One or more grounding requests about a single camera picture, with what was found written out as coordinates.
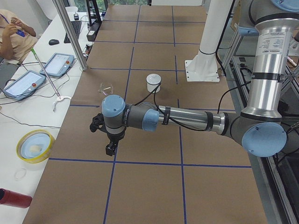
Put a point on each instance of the near teach pendant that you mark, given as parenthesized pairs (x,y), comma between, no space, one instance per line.
(24,86)

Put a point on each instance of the white cup lid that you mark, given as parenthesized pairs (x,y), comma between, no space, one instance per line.
(153,79)

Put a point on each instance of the black computer mouse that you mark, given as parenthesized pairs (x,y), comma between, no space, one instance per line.
(53,42)

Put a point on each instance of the white enamel cup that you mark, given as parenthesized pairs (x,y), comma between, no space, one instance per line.
(151,88)

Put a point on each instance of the seated person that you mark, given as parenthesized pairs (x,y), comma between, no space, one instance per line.
(16,37)

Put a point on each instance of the far teach pendant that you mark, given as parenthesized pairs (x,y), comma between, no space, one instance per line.
(59,64)

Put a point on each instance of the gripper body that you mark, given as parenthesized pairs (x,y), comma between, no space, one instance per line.
(113,138)

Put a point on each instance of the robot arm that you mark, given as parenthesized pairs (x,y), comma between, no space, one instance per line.
(257,128)

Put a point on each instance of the teach pendant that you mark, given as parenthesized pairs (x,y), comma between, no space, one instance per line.
(24,86)
(59,64)

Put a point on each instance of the metal rod green tip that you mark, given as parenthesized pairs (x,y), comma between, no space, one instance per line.
(46,74)

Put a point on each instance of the red bottle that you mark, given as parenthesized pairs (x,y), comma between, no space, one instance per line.
(14,199)

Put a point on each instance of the yellow tape roll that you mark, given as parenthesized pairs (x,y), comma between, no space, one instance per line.
(35,146)

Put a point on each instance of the aluminium frame post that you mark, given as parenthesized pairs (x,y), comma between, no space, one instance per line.
(70,32)

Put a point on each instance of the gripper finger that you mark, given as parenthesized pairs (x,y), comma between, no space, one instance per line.
(110,149)

